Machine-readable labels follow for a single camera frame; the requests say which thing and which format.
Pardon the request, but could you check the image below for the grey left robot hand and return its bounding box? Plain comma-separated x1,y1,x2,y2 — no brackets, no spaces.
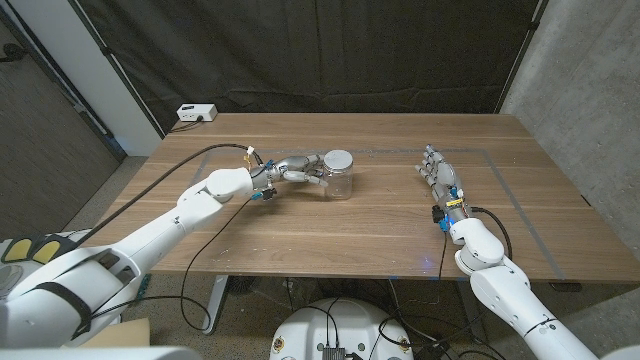
249,153,330,202

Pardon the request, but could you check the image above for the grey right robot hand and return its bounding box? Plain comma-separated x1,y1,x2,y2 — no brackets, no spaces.
413,144,474,234

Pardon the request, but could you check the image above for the clear plastic jar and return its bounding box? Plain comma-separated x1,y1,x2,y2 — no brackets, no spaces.
322,168,354,201

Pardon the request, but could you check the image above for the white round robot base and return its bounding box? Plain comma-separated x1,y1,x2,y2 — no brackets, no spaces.
269,298,415,360

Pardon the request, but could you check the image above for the black backdrop cloth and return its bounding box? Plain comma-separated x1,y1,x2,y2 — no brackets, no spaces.
74,0,546,134

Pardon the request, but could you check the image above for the white power strip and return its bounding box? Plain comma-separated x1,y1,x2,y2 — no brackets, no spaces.
176,103,219,123

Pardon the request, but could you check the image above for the grey metal table leg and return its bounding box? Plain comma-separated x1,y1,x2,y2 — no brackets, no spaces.
201,274,229,335
457,279,481,321

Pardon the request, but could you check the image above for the black right backdrop stand pole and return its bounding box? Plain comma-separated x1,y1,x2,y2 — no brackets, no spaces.
492,0,549,115

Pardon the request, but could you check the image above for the black backdrop stand pole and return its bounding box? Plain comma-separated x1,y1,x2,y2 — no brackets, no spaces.
67,0,166,139
492,0,549,115

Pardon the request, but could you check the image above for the black left backdrop stand pole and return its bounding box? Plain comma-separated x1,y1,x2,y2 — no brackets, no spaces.
67,0,166,139

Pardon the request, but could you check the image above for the tan cardboard box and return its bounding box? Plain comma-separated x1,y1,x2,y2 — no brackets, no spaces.
79,317,151,349

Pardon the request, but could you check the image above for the yellow black foot pedal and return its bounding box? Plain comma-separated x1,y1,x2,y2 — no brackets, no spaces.
0,237,34,265
30,234,76,266

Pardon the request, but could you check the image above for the white robot torso shell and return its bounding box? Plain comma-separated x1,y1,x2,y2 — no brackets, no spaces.
0,346,202,360

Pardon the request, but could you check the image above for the grey sneaker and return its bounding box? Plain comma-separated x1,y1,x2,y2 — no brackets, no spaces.
0,264,24,299

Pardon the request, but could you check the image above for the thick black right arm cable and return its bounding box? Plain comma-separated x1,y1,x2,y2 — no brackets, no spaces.
377,205,514,351

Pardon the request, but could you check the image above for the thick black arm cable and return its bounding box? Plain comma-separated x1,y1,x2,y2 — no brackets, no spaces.
377,205,514,351
74,143,265,247

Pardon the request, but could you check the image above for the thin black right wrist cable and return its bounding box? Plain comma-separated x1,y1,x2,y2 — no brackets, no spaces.
437,231,448,282

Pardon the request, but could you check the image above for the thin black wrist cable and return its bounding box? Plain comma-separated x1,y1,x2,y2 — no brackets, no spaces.
437,231,448,282
179,197,252,334

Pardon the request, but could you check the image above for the black power strip cord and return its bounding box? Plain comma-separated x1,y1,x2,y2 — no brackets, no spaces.
169,116,204,134

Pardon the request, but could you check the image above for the thin black left wrist cable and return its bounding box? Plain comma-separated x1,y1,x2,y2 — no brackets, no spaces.
179,197,252,334

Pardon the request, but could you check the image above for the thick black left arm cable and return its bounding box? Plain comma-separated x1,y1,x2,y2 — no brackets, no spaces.
74,143,265,247

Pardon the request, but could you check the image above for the black cable on robot base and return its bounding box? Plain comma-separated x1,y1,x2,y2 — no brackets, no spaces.
298,297,342,350

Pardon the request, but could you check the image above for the black door handle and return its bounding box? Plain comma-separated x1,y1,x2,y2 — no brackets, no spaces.
0,43,29,64

